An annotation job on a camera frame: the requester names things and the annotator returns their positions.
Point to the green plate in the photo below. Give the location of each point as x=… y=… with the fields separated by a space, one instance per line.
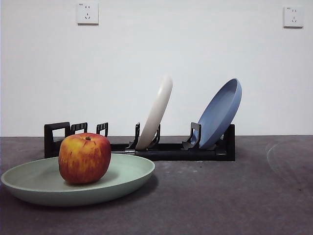
x=122 y=176

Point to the red yellow apple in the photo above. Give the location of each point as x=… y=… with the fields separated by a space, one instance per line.
x=84 y=159

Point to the white plate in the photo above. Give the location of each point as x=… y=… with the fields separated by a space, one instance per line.
x=157 y=110

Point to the black plate rack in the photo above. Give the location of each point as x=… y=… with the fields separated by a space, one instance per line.
x=171 y=154

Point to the blue plate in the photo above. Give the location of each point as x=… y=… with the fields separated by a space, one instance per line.
x=220 y=112

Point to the white wall socket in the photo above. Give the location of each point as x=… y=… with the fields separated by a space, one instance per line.
x=294 y=16
x=88 y=13

